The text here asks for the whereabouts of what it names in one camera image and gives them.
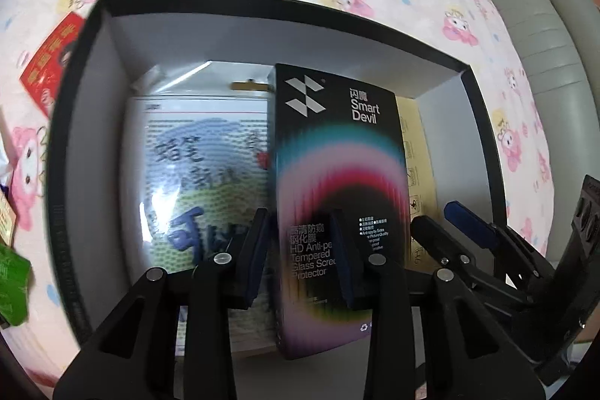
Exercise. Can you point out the grey padded headboard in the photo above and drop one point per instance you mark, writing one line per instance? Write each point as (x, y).
(553, 30)

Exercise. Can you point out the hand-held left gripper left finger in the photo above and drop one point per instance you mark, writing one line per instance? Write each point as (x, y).
(255, 259)

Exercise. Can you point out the black screen protector box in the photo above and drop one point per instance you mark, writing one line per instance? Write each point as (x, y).
(328, 147)

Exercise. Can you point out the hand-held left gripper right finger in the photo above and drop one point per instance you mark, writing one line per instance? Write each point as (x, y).
(344, 259)

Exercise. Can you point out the clear-wrapped cartoon picture package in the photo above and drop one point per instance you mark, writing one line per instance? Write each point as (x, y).
(197, 156)

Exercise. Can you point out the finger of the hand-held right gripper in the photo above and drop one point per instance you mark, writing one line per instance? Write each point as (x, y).
(461, 212)
(436, 240)

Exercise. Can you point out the red photo card packet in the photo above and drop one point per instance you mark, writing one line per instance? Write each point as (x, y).
(47, 67)

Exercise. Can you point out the green and yellow snack packet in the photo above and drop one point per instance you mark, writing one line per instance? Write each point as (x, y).
(11, 287)

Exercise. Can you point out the black cardboard box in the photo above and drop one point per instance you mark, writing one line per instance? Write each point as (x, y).
(281, 39)

